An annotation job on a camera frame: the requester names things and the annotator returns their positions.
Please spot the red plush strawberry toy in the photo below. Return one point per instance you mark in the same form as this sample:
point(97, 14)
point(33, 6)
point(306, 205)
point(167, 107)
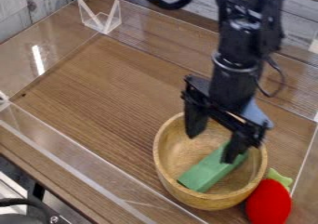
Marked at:
point(268, 203)

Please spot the green rectangular block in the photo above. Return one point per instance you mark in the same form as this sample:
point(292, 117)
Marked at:
point(208, 171)

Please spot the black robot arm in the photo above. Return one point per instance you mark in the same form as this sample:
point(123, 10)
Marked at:
point(250, 28)

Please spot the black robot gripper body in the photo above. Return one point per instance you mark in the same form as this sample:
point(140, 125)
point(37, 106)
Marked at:
point(227, 95)

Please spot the clear acrylic tray wall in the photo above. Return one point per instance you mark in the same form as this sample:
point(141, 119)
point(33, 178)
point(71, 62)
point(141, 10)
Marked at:
point(100, 190)

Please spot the clear acrylic corner bracket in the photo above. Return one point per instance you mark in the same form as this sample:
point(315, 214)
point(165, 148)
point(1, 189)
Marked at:
point(100, 22)

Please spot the brown wooden bowl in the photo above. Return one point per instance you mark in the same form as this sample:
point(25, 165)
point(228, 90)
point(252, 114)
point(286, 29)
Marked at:
point(176, 152)

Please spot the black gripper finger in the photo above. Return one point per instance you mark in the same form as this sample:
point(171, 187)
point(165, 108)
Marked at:
point(196, 118)
point(235, 147)

